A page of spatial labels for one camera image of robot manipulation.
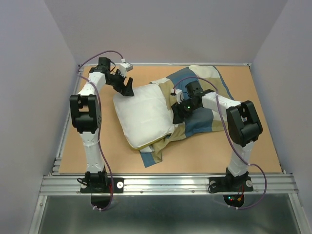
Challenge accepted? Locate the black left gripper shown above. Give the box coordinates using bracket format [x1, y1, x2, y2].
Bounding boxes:
[107, 69, 135, 97]

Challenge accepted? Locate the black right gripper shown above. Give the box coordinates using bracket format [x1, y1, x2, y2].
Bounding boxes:
[172, 98, 200, 126]

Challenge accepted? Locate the blue beige white plaid pillowcase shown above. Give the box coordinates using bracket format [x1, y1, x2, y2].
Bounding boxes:
[140, 65, 233, 167]

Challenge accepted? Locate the white pillow yellow edge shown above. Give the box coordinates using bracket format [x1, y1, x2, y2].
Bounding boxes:
[113, 84, 176, 150]

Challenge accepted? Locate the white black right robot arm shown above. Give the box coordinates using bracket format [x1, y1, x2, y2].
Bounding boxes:
[171, 81, 263, 193]

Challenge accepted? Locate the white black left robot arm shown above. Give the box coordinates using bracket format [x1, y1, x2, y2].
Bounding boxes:
[69, 57, 134, 193]

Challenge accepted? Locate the white pillow label tag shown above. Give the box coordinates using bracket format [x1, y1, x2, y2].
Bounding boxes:
[141, 145, 155, 153]

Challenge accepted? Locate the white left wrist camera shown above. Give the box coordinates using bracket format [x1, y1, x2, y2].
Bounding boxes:
[119, 62, 133, 73]

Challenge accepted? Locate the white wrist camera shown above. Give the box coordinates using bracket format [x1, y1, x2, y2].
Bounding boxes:
[171, 88, 185, 103]
[119, 62, 133, 73]

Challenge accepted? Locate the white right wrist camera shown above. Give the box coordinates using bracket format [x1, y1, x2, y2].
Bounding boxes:
[171, 88, 185, 103]

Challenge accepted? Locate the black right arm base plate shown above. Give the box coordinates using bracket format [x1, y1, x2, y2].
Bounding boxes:
[208, 176, 254, 194]

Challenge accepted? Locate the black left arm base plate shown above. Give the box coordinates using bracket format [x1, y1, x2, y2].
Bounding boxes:
[78, 177, 124, 194]

